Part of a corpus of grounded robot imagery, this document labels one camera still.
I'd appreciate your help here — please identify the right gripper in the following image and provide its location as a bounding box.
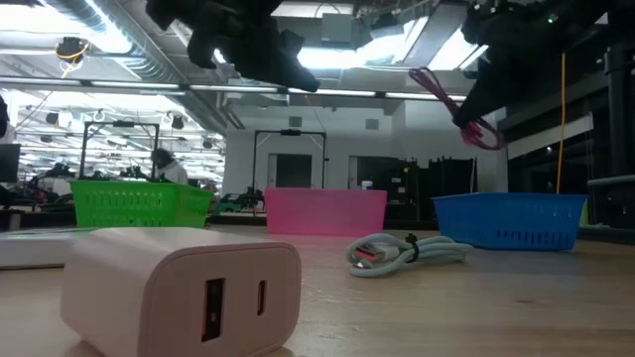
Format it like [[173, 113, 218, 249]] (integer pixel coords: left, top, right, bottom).
[[451, 0, 572, 129]]

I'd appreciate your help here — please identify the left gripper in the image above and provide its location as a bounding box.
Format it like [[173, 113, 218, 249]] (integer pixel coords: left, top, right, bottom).
[[217, 0, 321, 94]]

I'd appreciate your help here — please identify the magenta USB cable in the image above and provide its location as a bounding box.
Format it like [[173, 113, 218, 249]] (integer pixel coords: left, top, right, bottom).
[[408, 66, 507, 152]]

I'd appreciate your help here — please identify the light blue USB cable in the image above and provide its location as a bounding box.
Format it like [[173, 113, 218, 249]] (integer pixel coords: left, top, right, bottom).
[[345, 232, 475, 279]]

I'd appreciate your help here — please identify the white box with black picture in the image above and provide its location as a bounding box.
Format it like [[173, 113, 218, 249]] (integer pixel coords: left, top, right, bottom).
[[0, 227, 95, 271]]

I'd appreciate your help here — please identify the blue plastic bin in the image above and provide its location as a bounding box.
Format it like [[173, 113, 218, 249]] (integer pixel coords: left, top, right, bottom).
[[432, 191, 589, 252]]

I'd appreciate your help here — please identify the pink plastic bin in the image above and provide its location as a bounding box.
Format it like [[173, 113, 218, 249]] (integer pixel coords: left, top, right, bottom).
[[264, 187, 389, 237]]

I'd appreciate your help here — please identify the green plastic bin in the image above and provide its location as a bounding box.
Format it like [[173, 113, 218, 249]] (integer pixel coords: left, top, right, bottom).
[[68, 179, 215, 230]]

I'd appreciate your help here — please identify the grey ceiling box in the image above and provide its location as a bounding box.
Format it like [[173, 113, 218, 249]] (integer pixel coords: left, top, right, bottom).
[[320, 12, 355, 44]]

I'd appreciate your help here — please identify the black cabinet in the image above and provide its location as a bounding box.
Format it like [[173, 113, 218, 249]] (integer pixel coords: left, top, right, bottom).
[[348, 155, 421, 230]]

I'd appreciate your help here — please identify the person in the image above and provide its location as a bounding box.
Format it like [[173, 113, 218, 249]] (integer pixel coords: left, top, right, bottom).
[[150, 147, 190, 185]]

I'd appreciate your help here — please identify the dark computer monitor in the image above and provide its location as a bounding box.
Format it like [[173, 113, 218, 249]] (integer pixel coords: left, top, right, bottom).
[[0, 143, 22, 183]]

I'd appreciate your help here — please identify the black gantry frame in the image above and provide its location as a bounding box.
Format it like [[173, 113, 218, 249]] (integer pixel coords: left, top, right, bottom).
[[78, 120, 161, 180], [252, 129, 328, 189]]

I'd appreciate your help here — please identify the yellow cable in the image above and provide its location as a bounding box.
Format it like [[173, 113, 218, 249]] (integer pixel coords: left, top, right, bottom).
[[554, 52, 569, 195]]

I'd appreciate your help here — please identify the black vertical post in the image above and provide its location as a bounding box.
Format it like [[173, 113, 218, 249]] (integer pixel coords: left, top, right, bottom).
[[603, 0, 635, 229]]

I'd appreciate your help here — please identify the yellow cord reel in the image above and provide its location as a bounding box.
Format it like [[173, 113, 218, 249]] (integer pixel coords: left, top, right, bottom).
[[54, 36, 91, 64]]

